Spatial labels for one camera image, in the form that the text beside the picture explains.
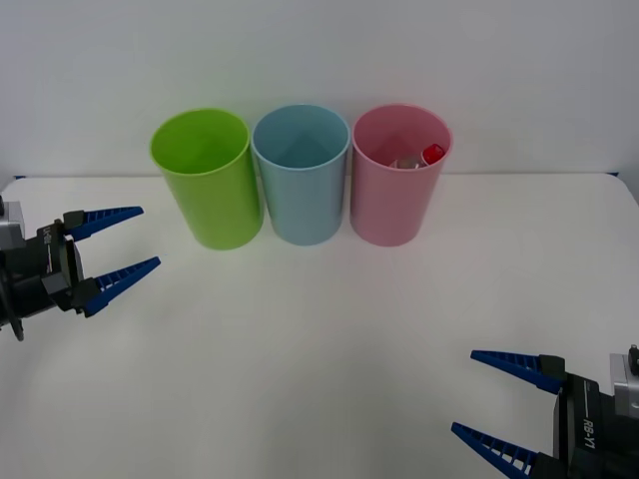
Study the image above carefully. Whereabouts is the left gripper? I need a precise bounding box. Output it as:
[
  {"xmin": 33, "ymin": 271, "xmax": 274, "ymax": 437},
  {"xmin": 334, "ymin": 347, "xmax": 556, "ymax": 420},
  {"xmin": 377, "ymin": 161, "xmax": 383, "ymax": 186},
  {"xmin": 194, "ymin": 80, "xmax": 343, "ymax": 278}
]
[{"xmin": 36, "ymin": 205, "xmax": 163, "ymax": 319}]

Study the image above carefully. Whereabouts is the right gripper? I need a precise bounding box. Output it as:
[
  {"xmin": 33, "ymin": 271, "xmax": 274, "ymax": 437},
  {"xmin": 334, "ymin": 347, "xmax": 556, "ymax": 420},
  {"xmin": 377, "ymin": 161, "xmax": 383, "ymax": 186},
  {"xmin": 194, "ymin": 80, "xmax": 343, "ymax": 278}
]
[{"xmin": 450, "ymin": 348, "xmax": 639, "ymax": 479}]

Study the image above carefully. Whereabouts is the clear bottle with red cap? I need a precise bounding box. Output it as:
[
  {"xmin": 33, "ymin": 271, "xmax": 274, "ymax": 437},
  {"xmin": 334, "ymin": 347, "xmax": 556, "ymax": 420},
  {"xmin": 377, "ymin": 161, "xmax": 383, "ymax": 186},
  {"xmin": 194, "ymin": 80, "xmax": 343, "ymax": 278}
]
[{"xmin": 388, "ymin": 143, "xmax": 447, "ymax": 172}]

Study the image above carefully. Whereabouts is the green plastic bin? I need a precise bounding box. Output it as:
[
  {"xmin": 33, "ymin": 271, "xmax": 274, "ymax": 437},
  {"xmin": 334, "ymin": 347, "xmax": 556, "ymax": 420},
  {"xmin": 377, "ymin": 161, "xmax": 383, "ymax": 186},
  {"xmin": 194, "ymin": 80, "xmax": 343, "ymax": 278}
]
[{"xmin": 149, "ymin": 107, "xmax": 265, "ymax": 250}]

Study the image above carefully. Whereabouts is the pale blue plastic bin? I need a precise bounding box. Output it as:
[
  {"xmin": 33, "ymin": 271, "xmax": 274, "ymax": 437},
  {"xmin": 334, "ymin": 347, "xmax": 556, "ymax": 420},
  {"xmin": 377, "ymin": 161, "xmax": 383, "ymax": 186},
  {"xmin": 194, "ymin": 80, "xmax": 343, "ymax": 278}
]
[{"xmin": 251, "ymin": 103, "xmax": 350, "ymax": 246}]

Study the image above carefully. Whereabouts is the pink plastic bin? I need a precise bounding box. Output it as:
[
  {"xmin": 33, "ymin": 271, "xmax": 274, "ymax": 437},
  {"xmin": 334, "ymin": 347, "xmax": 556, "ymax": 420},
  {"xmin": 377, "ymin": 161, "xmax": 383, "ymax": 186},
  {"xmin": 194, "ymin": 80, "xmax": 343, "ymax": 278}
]
[{"xmin": 350, "ymin": 103, "xmax": 455, "ymax": 248}]

